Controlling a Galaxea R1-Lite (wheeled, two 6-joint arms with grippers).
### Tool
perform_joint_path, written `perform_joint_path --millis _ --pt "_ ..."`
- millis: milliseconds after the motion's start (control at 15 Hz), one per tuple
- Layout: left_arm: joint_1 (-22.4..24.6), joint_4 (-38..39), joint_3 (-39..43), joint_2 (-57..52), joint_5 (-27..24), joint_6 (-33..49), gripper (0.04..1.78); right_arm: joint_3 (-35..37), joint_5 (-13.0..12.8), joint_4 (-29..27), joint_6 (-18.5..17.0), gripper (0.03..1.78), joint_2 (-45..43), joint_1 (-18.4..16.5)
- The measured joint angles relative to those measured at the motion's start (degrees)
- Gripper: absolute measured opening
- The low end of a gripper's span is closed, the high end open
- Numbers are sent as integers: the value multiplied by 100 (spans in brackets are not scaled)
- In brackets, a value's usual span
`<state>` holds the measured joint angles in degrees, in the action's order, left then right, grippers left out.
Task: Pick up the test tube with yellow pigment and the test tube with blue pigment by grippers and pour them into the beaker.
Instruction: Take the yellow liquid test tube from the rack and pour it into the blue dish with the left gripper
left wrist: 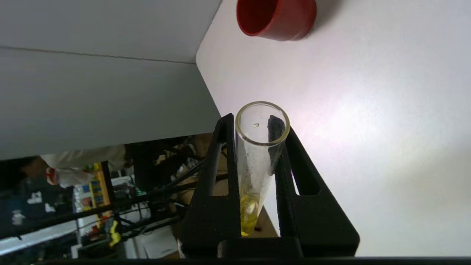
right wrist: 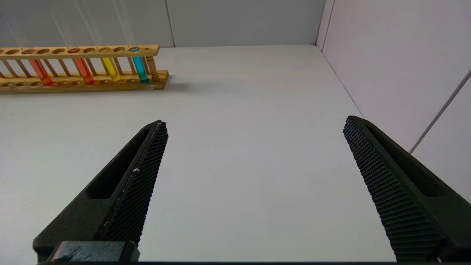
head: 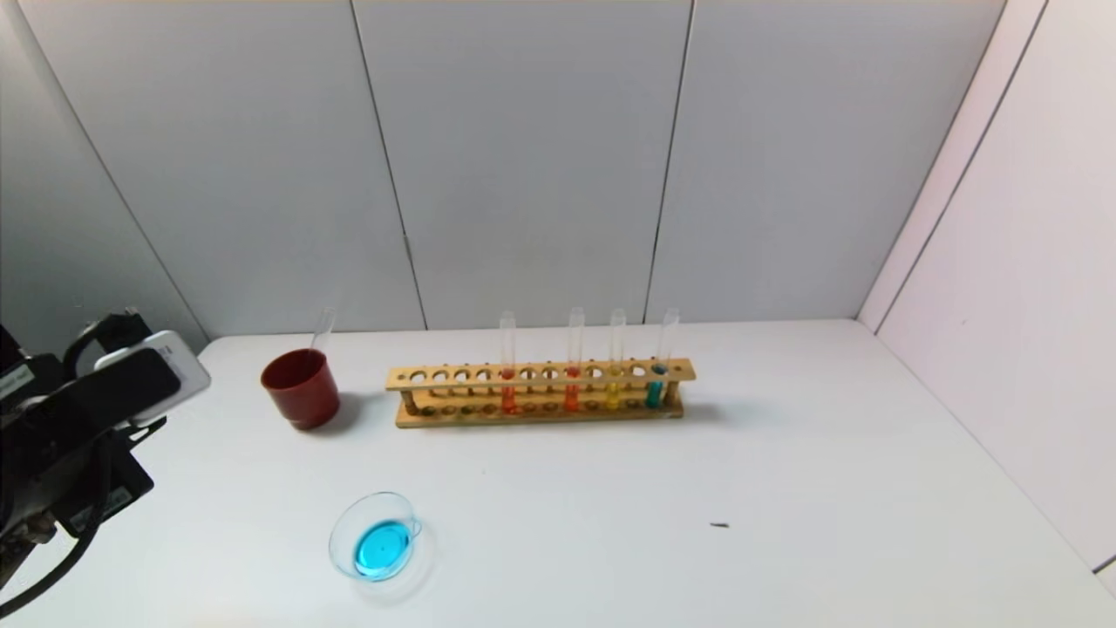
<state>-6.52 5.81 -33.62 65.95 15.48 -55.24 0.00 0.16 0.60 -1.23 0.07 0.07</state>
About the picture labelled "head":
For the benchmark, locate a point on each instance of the glass test tube yellow liquid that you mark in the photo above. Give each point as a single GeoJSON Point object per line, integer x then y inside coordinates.
{"type": "Point", "coordinates": [612, 397]}

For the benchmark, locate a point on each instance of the glass test tube light-blue liquid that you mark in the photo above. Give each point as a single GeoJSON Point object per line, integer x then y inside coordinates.
{"type": "Point", "coordinates": [323, 331]}

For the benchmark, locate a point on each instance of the dark red plastic cup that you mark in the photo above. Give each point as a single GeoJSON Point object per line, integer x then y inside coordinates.
{"type": "Point", "coordinates": [301, 392]}

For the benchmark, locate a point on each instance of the glass test tube teal liquid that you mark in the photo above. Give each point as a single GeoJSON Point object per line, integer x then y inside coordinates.
{"type": "Point", "coordinates": [653, 394]}

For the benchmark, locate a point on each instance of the clear glass dish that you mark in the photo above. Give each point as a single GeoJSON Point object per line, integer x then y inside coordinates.
{"type": "Point", "coordinates": [384, 549]}

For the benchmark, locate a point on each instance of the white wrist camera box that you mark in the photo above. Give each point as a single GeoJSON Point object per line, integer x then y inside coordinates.
{"type": "Point", "coordinates": [174, 375]}

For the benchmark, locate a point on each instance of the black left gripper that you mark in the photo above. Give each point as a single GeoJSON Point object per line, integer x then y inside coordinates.
{"type": "Point", "coordinates": [112, 499]}

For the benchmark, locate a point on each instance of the wooden test tube rack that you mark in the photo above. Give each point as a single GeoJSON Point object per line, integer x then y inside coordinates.
{"type": "Point", "coordinates": [540, 381]}

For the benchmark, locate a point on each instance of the glass test tube orange liquid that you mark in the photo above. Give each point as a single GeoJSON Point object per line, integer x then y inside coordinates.
{"type": "Point", "coordinates": [508, 399]}
{"type": "Point", "coordinates": [571, 399]}

